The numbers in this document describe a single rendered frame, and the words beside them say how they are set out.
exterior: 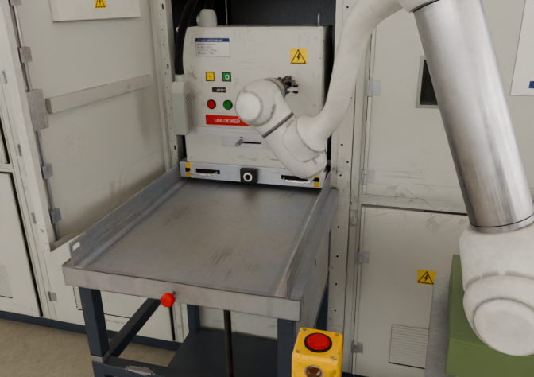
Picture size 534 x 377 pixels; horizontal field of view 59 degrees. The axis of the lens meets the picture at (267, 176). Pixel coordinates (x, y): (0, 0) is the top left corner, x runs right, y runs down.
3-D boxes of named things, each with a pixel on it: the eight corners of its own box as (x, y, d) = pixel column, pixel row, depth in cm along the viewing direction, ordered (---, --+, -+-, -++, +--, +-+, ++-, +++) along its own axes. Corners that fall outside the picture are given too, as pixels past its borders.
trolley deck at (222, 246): (300, 322, 106) (300, 299, 104) (64, 285, 122) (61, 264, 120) (338, 204, 167) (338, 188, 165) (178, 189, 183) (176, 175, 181)
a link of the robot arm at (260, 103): (238, 93, 128) (268, 131, 130) (218, 104, 114) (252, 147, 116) (268, 68, 124) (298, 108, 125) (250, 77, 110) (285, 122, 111)
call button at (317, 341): (327, 357, 81) (327, 349, 81) (304, 353, 83) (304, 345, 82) (330, 342, 85) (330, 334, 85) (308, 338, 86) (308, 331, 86)
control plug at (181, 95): (187, 136, 157) (183, 83, 151) (173, 135, 159) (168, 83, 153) (195, 130, 164) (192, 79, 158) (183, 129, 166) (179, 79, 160)
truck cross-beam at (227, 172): (325, 188, 162) (326, 172, 160) (180, 176, 175) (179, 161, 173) (327, 183, 166) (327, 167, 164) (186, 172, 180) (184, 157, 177)
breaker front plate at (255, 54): (317, 175, 161) (320, 29, 144) (187, 165, 173) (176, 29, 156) (318, 174, 162) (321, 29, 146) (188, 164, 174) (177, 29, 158)
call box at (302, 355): (335, 409, 82) (338, 362, 79) (291, 399, 84) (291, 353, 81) (341, 375, 90) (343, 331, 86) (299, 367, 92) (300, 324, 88)
